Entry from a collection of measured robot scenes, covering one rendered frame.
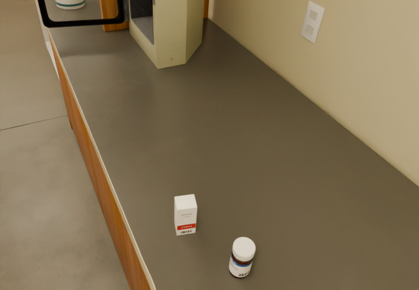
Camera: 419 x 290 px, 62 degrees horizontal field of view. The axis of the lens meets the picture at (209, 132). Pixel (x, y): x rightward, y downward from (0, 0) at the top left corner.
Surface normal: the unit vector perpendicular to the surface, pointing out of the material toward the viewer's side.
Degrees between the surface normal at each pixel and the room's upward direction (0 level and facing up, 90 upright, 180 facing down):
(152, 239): 0
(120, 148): 0
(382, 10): 90
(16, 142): 0
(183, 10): 90
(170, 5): 90
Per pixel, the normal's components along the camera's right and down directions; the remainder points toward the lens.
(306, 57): -0.88, 0.25
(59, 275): 0.07, -0.77
